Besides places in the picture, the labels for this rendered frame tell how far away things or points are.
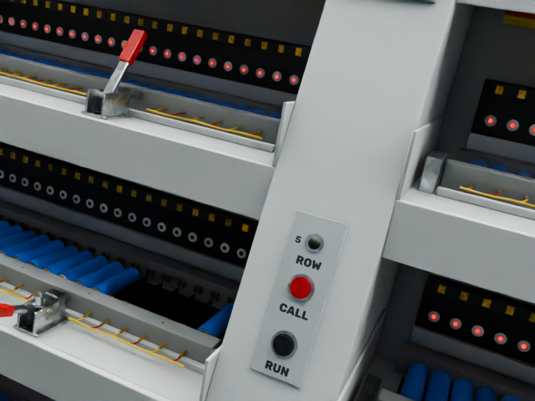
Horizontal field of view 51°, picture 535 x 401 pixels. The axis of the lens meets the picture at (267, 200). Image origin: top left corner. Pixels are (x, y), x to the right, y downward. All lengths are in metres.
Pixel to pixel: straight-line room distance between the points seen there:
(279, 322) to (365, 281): 0.07
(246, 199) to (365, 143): 0.10
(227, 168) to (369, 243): 0.13
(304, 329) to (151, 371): 0.15
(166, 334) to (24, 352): 0.12
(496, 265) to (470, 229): 0.03
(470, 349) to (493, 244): 0.19
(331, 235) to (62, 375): 0.26
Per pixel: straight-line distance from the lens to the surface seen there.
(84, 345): 0.52
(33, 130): 0.56
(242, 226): 0.60
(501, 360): 0.58
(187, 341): 0.50
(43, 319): 0.54
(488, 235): 0.41
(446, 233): 0.41
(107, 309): 0.54
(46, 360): 0.52
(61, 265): 0.62
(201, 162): 0.45
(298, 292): 0.41
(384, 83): 0.43
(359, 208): 0.41
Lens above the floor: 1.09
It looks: 2 degrees up
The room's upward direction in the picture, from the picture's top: 17 degrees clockwise
